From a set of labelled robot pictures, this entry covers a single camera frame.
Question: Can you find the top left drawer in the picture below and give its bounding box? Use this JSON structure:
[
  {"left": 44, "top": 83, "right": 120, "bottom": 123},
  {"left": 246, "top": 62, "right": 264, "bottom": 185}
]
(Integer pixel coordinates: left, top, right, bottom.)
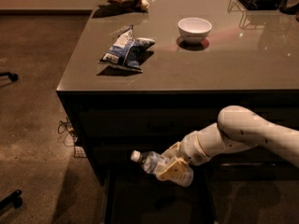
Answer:
[{"left": 78, "top": 108, "right": 218, "bottom": 137}]

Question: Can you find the top right drawer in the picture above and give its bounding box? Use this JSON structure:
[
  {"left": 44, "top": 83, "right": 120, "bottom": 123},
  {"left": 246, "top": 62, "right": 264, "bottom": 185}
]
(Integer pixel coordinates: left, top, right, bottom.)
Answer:
[{"left": 253, "top": 107, "right": 299, "bottom": 130}]

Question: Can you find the clear blue-label plastic bottle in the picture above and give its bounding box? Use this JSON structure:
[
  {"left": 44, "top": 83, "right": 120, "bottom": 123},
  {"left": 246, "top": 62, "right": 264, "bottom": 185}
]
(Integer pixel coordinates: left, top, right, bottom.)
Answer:
[{"left": 131, "top": 150, "right": 193, "bottom": 187}]

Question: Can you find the blue white chip bag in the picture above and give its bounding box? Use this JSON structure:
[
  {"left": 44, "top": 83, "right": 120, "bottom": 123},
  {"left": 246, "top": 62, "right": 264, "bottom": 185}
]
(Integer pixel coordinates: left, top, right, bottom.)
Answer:
[{"left": 99, "top": 25, "right": 155, "bottom": 73}]

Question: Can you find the black chair leg lower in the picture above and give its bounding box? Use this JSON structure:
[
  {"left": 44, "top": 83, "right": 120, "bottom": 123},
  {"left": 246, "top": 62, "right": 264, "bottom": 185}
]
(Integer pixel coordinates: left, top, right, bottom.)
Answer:
[{"left": 0, "top": 189, "right": 22, "bottom": 210}]

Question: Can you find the dark round object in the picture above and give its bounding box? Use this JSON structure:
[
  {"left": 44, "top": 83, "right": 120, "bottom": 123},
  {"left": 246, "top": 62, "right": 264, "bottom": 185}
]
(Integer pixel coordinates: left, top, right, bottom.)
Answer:
[{"left": 279, "top": 0, "right": 299, "bottom": 15}]

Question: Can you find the open bottom drawer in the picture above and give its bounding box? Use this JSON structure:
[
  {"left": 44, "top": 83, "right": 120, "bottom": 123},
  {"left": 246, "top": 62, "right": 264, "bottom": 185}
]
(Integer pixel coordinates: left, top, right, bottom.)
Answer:
[{"left": 101, "top": 164, "right": 219, "bottom": 224}]

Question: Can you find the middle right drawer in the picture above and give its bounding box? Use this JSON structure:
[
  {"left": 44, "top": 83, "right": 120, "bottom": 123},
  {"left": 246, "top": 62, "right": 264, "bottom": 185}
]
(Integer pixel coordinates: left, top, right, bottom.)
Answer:
[{"left": 219, "top": 140, "right": 299, "bottom": 165}]

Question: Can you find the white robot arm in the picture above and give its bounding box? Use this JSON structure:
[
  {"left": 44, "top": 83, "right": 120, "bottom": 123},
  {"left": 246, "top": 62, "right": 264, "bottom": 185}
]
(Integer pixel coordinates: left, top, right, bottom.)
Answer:
[{"left": 157, "top": 105, "right": 299, "bottom": 187}]

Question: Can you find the white ceramic bowl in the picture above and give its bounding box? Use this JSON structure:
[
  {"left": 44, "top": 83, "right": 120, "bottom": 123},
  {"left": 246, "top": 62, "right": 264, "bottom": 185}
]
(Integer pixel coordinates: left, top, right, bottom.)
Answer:
[{"left": 178, "top": 18, "right": 212, "bottom": 44}]

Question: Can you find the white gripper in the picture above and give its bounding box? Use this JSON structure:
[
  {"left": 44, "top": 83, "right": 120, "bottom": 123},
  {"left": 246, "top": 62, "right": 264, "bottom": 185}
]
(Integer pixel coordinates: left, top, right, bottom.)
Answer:
[{"left": 157, "top": 131, "right": 210, "bottom": 181}]

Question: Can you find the black chair caster upper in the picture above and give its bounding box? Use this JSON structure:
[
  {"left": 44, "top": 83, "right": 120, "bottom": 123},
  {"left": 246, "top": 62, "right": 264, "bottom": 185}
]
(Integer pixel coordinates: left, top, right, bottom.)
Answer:
[{"left": 0, "top": 72, "right": 19, "bottom": 81}]

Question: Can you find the tangled floor cable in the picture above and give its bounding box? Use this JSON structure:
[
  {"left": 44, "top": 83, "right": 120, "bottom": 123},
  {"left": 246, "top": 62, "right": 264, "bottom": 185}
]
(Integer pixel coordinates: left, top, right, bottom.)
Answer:
[{"left": 57, "top": 117, "right": 78, "bottom": 147}]

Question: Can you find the middle left drawer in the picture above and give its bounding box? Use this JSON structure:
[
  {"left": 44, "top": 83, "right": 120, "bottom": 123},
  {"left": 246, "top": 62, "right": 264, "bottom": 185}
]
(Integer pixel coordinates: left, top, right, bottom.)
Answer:
[{"left": 92, "top": 140, "right": 226, "bottom": 166}]

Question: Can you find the bottom right drawer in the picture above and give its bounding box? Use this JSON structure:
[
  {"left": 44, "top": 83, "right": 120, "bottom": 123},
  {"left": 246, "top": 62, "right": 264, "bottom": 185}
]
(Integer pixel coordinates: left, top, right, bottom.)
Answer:
[{"left": 208, "top": 163, "right": 299, "bottom": 181}]

